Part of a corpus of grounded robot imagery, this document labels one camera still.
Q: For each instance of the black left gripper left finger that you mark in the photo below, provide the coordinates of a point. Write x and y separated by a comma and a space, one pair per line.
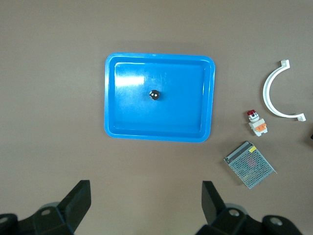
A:
49, 220

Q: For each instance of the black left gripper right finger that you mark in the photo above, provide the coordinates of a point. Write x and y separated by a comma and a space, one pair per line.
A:
234, 222

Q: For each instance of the black cylindrical capacitor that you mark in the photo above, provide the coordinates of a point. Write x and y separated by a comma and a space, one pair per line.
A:
154, 95

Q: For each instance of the metal mesh power supply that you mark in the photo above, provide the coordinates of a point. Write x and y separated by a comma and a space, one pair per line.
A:
250, 165

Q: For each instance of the white orange red indicator lamp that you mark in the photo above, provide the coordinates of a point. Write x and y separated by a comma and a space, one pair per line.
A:
258, 124

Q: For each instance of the blue plastic tray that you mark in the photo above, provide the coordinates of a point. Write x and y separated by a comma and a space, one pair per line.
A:
176, 110

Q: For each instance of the large white curved clamp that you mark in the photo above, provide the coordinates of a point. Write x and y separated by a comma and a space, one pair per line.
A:
267, 98

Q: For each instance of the orange button enclosure box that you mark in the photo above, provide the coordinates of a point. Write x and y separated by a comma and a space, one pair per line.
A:
311, 136

